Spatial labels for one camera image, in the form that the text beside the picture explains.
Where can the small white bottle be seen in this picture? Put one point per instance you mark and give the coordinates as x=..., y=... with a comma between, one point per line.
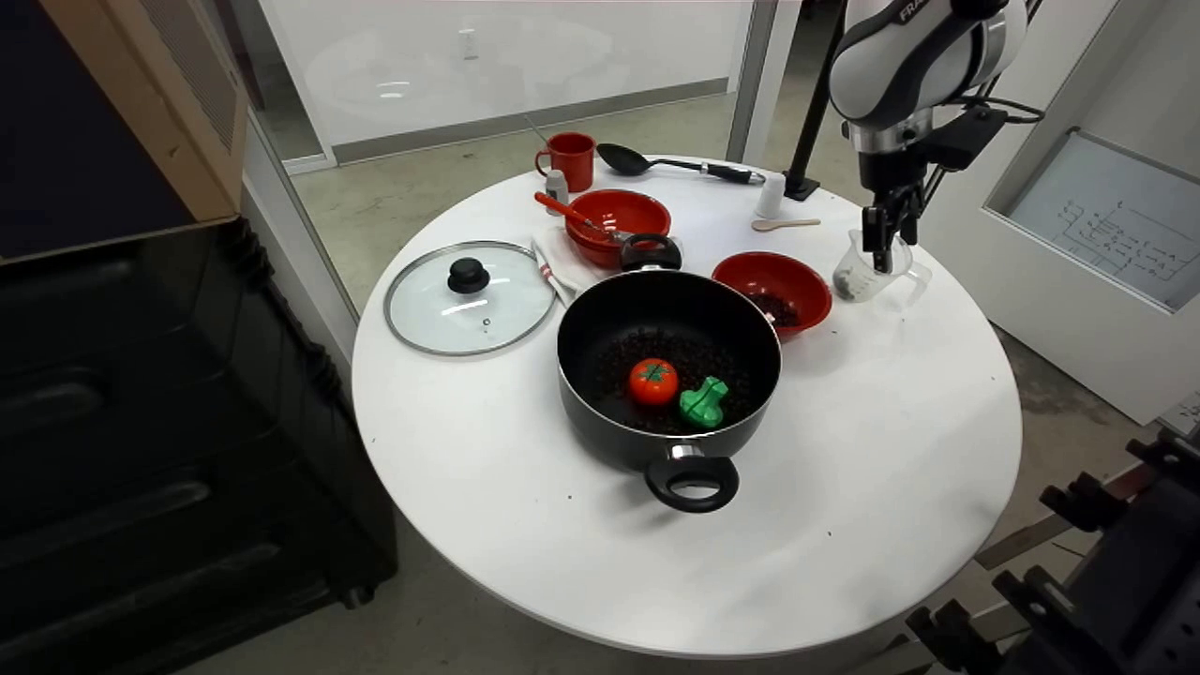
x=769, y=200

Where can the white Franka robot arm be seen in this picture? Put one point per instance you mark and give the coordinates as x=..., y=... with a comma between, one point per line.
x=914, y=58

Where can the red plastic spoon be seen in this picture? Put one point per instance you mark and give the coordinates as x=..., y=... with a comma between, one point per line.
x=569, y=210

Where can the red bowl with dark contents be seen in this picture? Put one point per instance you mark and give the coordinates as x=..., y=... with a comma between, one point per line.
x=780, y=295

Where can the orange toy tomato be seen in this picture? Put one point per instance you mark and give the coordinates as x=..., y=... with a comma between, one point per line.
x=653, y=381

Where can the black cooking pot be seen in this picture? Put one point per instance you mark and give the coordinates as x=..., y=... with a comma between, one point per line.
x=668, y=337

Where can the black orange bar clamp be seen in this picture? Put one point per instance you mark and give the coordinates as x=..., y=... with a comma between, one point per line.
x=961, y=630
x=1088, y=505

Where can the red bowl with spoon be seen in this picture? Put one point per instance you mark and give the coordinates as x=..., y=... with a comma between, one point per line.
x=623, y=210

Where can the grey metal glass wall frame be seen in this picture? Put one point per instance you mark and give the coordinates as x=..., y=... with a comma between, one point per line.
x=764, y=76

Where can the red cup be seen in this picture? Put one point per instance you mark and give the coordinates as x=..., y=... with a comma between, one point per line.
x=570, y=160

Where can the small grey shaker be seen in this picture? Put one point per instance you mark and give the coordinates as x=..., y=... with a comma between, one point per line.
x=556, y=185

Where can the glass pot lid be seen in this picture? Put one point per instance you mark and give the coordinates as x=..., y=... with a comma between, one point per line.
x=470, y=302

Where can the black cabinet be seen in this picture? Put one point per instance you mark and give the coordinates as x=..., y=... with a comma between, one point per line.
x=163, y=475

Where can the black ladle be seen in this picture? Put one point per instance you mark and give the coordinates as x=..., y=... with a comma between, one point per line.
x=623, y=160

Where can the white door with window panel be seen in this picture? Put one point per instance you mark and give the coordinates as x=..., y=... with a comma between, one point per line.
x=1075, y=322

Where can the black tripod stand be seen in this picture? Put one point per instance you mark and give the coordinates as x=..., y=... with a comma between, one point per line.
x=811, y=126

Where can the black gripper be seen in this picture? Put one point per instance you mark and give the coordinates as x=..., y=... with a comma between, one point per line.
x=894, y=177

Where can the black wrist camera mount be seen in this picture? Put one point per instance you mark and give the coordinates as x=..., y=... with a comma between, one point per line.
x=981, y=132

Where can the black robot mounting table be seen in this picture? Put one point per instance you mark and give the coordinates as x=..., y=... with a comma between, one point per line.
x=1149, y=587

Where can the clear plastic jar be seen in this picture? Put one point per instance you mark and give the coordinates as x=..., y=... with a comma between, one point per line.
x=863, y=278

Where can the green toy vegetable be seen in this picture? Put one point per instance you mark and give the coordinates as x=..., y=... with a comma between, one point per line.
x=704, y=403

